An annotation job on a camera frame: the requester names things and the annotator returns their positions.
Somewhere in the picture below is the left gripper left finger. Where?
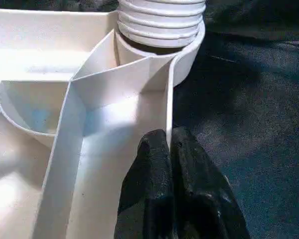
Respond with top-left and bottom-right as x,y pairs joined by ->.
114,129 -> 176,239

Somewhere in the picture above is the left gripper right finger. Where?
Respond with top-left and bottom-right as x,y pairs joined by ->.
170,126 -> 251,239

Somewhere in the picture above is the white plastic table top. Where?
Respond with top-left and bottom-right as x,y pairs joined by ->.
0,7 -> 206,239

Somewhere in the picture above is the white plastic table leg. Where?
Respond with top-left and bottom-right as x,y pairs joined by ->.
115,0 -> 208,50

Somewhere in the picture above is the black plastic mat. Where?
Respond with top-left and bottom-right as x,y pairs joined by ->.
0,0 -> 299,239

